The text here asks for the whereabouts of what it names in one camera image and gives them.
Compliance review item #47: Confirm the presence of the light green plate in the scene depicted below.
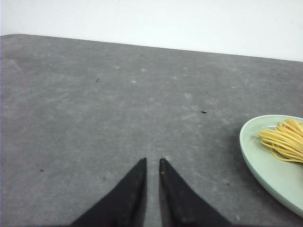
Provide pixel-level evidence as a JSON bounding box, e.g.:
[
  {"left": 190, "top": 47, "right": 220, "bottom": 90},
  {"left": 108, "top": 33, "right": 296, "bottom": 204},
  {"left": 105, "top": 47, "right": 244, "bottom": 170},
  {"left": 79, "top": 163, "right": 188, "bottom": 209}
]
[{"left": 239, "top": 114, "right": 303, "bottom": 217}]

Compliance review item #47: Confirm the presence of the yellow vermicelli bundle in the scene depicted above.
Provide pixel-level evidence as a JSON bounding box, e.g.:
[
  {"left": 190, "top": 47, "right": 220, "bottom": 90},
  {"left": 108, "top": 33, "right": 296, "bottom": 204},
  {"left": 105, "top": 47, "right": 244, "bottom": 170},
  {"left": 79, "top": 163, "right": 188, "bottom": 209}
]
[{"left": 257, "top": 118, "right": 303, "bottom": 164}]

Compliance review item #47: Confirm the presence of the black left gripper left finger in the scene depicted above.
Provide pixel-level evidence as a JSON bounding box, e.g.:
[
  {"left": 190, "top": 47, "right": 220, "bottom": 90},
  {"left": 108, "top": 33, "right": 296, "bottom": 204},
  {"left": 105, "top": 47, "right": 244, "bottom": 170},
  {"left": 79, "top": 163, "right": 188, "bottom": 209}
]
[{"left": 70, "top": 158, "right": 147, "bottom": 227}]

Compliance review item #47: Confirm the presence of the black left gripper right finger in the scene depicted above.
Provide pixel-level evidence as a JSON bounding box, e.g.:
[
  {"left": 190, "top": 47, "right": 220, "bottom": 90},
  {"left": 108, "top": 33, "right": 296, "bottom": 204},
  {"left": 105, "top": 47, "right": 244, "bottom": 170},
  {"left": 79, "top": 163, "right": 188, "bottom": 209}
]
[{"left": 159, "top": 158, "right": 232, "bottom": 227}]

